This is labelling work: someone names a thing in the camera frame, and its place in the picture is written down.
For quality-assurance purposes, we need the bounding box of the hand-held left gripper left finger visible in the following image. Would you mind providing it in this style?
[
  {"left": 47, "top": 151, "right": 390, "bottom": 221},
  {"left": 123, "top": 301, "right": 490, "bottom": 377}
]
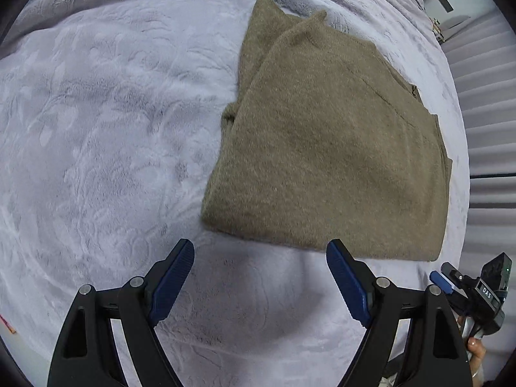
[{"left": 47, "top": 239, "right": 195, "bottom": 387}]

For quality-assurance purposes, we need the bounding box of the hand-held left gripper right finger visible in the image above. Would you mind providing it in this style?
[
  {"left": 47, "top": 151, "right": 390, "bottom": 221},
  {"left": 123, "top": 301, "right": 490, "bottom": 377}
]
[{"left": 326, "top": 239, "right": 473, "bottom": 387}]

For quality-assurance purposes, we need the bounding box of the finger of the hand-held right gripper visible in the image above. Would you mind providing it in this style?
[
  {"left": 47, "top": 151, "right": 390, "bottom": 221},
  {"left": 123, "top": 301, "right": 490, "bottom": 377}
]
[
  {"left": 441, "top": 262, "right": 465, "bottom": 287},
  {"left": 429, "top": 271, "right": 459, "bottom": 296}
]

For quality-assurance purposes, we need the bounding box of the olive knit sweater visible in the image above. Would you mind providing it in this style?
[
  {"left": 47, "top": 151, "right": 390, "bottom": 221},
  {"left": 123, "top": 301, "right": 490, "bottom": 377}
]
[{"left": 200, "top": 0, "right": 453, "bottom": 262}]

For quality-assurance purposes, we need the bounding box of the person's right hand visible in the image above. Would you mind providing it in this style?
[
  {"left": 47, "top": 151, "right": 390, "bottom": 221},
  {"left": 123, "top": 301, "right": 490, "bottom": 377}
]
[{"left": 467, "top": 339, "right": 486, "bottom": 381}]

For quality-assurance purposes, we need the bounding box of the lavender embossed fleece blanket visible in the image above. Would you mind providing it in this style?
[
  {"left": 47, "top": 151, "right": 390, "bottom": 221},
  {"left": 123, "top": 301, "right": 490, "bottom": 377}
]
[{"left": 0, "top": 0, "right": 473, "bottom": 387}]

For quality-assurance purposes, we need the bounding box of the grey pleated curtain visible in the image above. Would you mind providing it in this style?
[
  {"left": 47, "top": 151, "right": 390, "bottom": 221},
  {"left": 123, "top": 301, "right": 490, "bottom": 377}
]
[{"left": 441, "top": 10, "right": 516, "bottom": 261}]

